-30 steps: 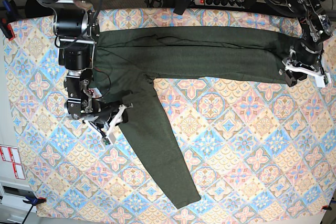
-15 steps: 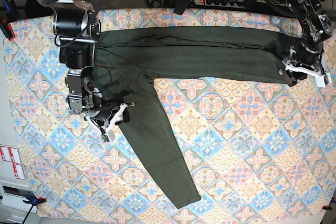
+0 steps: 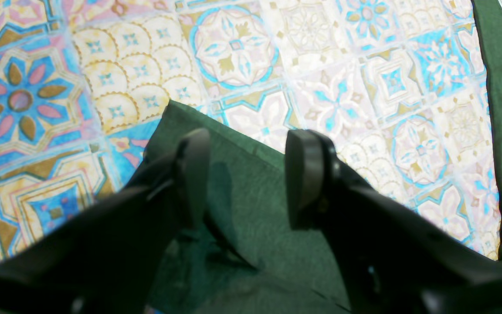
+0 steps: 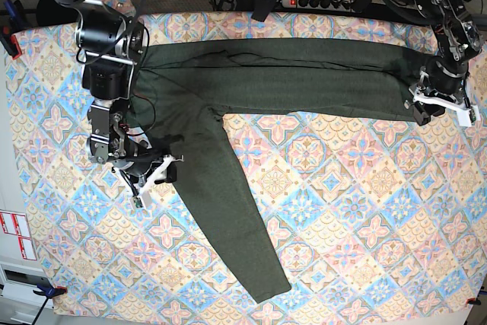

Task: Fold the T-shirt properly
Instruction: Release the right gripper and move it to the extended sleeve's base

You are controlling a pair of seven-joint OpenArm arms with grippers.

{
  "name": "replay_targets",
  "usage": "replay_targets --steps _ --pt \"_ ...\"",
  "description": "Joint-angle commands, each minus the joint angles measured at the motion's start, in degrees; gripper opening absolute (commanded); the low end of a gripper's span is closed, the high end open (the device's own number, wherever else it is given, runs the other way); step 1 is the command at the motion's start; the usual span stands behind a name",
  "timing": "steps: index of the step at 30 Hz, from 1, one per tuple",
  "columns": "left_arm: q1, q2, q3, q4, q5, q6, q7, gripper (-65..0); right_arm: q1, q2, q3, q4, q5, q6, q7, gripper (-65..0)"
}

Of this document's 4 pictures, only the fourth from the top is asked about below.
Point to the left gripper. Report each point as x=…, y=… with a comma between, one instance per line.
x=441, y=89

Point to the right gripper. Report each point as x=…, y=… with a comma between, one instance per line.
x=146, y=167

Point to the dark green long-sleeve shirt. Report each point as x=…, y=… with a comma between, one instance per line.
x=188, y=88

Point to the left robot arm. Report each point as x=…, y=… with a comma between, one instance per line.
x=457, y=35

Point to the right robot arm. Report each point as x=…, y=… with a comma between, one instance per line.
x=111, y=49

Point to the red white labels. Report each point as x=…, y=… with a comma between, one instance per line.
x=15, y=234

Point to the blue clamp lower left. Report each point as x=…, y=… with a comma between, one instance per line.
x=48, y=293

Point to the blue clamp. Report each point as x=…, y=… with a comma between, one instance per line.
x=8, y=39
x=48, y=293

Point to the grey cabinet lower left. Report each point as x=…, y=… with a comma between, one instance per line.
x=19, y=282

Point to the white power strip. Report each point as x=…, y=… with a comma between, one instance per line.
x=320, y=5

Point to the orange clamp lower right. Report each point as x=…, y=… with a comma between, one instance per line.
x=474, y=301

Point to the black round stool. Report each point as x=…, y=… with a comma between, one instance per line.
x=50, y=13

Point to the black remote-like device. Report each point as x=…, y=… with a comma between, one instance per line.
x=262, y=9

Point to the blue clamp upper left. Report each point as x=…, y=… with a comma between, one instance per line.
x=8, y=39

